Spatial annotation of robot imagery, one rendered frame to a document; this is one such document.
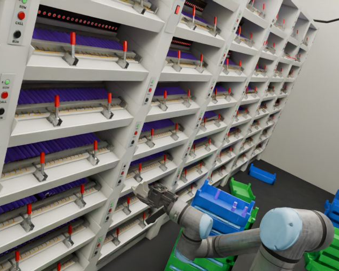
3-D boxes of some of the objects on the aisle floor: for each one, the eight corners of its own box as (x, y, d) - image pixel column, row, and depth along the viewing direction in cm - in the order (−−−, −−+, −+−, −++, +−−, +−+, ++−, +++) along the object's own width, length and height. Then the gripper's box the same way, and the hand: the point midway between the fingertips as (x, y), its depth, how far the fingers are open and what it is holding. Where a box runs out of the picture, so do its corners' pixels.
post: (89, 285, 188) (217, -96, 136) (76, 294, 179) (207, -108, 127) (60, 263, 195) (171, -107, 143) (47, 271, 187) (159, -119, 135)
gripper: (182, 194, 157) (141, 171, 165) (172, 200, 149) (130, 176, 157) (175, 212, 160) (135, 188, 168) (166, 219, 152) (124, 193, 160)
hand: (133, 189), depth 163 cm, fingers closed
